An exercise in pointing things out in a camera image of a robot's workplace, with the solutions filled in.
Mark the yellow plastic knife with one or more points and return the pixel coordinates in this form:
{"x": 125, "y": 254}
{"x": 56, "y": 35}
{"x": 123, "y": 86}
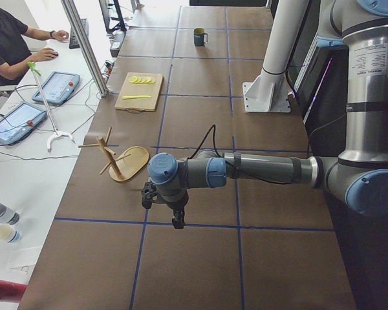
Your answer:
{"x": 136, "y": 97}

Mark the white paper cup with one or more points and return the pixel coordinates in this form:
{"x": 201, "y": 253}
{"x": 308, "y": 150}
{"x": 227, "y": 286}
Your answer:
{"x": 9, "y": 234}

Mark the wooden cutting board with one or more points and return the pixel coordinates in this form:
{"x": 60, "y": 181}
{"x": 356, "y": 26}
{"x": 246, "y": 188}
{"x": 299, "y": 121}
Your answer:
{"x": 133, "y": 89}

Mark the wooden cup storage rack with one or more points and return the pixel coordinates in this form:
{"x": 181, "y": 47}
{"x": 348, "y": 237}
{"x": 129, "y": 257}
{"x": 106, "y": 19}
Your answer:
{"x": 123, "y": 167}

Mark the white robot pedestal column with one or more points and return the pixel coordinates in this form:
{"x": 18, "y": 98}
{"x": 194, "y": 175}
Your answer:
{"x": 268, "y": 93}

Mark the teal mug yellow inside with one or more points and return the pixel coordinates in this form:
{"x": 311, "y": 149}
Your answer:
{"x": 200, "y": 37}

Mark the aluminium frame post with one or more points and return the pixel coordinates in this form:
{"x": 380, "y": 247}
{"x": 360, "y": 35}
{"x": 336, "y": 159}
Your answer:
{"x": 86, "y": 49}

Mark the seated person black shirt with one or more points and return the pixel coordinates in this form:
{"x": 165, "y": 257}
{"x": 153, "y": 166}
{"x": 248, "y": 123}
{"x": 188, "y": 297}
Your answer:
{"x": 14, "y": 52}

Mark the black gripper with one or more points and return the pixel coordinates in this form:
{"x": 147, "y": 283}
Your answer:
{"x": 175, "y": 205}

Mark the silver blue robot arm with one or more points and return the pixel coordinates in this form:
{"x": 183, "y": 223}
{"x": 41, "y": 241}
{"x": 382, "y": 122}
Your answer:
{"x": 358, "y": 176}

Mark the near teach pendant tablet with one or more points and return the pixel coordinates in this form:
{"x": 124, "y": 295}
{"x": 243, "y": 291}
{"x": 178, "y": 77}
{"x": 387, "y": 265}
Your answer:
{"x": 20, "y": 122}

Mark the clear water bottle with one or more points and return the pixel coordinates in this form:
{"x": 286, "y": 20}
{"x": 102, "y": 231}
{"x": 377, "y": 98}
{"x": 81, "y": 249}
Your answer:
{"x": 8, "y": 215}

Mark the lemon slice one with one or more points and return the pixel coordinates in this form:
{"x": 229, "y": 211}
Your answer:
{"x": 133, "y": 79}

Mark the far teach pendant tablet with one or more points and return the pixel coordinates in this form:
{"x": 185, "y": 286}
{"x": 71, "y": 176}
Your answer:
{"x": 59, "y": 86}

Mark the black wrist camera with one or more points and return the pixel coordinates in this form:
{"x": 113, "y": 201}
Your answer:
{"x": 149, "y": 195}

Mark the teach pendant tablet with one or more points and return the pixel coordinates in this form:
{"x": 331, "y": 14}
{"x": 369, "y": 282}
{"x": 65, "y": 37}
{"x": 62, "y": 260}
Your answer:
{"x": 20, "y": 122}
{"x": 59, "y": 86}

